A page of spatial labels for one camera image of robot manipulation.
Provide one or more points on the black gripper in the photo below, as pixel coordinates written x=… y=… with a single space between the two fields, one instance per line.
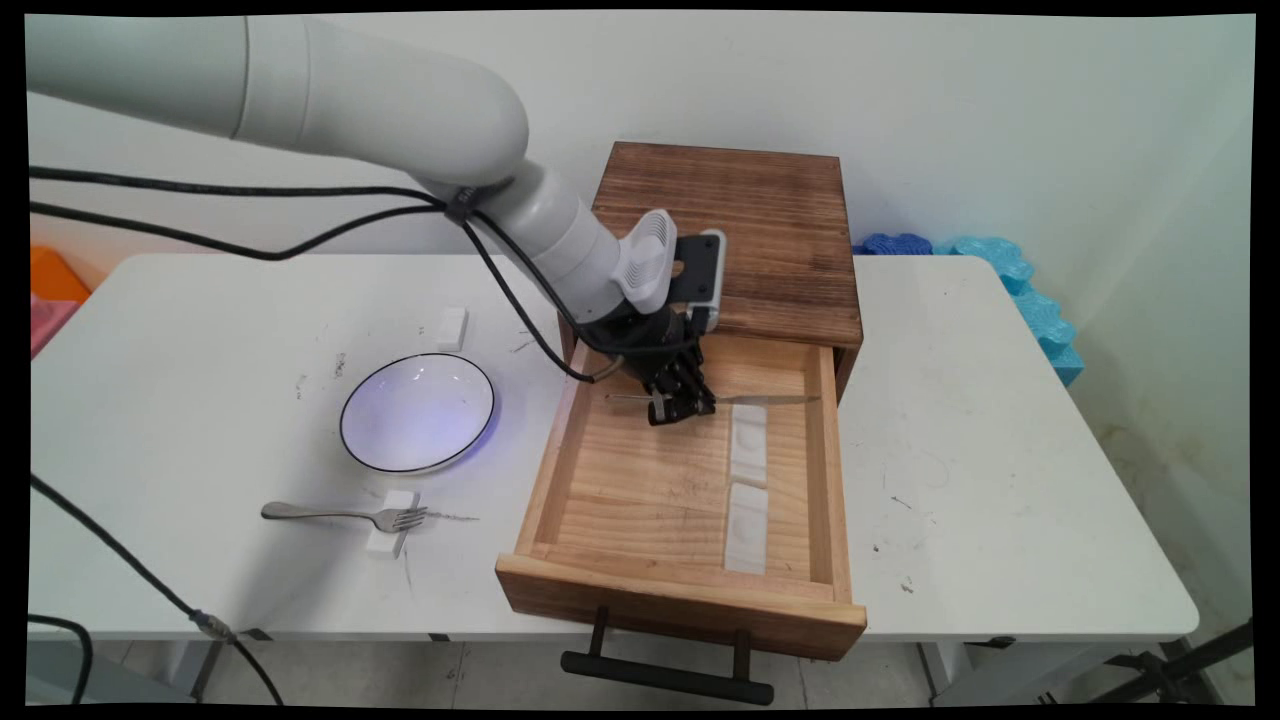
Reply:
x=645 y=342

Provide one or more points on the silver table knife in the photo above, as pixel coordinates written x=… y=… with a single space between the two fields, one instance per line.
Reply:
x=770 y=400

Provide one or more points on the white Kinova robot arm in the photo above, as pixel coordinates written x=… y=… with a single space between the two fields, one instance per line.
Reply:
x=380 y=100

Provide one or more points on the white dimpled cutlery rest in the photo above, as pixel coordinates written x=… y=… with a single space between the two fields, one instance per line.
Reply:
x=747 y=528
x=749 y=450

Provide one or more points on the light wooden drawer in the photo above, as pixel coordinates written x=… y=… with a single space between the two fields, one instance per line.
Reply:
x=650 y=500

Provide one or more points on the dark wooden cabinet box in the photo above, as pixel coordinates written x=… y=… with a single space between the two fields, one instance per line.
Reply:
x=780 y=230

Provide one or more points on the white cutlery rest block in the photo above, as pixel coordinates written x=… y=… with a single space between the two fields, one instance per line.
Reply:
x=392 y=528
x=453 y=328

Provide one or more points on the white plate black rim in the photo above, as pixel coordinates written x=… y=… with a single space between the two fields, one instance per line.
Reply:
x=418 y=410

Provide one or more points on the light blue foam piece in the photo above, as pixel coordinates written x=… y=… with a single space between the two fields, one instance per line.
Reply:
x=1030 y=300

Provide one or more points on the silver fork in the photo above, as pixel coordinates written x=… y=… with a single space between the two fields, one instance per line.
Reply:
x=320 y=514

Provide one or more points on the grey table leg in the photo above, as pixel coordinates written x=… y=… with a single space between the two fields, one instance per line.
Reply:
x=208 y=668

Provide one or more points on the black table leg brace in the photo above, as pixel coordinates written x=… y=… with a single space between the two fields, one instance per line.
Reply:
x=1185 y=662

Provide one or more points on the pink box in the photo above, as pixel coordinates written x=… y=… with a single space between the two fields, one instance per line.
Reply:
x=50 y=322

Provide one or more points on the orange box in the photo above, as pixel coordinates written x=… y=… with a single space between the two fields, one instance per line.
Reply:
x=55 y=275

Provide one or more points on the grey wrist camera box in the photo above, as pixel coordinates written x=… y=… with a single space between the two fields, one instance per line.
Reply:
x=700 y=275

